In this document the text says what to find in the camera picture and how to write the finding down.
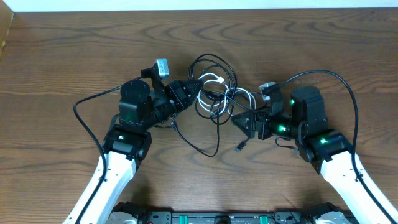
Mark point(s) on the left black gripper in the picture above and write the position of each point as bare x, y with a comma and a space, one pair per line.
179, 93

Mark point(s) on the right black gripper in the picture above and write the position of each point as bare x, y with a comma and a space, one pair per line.
256, 118

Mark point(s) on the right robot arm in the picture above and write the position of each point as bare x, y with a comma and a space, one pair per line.
328, 150

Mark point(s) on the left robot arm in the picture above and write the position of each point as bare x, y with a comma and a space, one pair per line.
127, 142

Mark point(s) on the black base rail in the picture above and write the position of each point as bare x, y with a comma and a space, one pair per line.
128, 212

